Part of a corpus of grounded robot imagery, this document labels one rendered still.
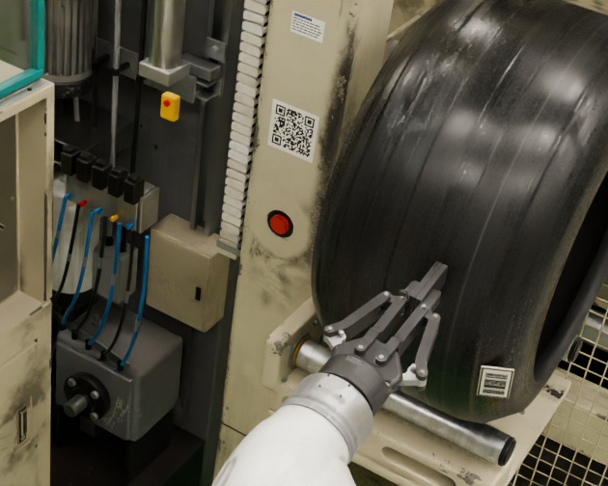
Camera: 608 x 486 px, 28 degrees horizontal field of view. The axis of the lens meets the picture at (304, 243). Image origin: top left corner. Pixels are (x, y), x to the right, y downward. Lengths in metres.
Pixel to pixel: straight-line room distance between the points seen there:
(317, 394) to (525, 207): 0.35
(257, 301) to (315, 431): 0.72
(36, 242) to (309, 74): 0.48
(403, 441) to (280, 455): 0.61
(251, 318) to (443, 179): 0.59
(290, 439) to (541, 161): 0.46
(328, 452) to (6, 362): 0.78
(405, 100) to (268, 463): 0.51
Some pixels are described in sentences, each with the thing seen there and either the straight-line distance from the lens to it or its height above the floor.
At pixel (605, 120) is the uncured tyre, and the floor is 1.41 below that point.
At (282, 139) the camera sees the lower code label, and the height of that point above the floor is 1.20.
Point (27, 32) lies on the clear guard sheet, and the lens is 1.64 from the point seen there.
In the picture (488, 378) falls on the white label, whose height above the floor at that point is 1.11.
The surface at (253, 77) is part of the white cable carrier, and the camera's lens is 1.72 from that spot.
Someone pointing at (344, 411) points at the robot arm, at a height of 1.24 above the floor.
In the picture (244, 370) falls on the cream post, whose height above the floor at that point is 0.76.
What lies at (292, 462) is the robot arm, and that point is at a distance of 1.16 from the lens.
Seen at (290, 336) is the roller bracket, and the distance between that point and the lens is 1.76.
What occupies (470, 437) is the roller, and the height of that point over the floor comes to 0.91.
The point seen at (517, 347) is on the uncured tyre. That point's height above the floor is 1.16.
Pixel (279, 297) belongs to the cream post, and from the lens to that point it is 1.86.
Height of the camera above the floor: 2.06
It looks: 35 degrees down
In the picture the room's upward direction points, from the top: 9 degrees clockwise
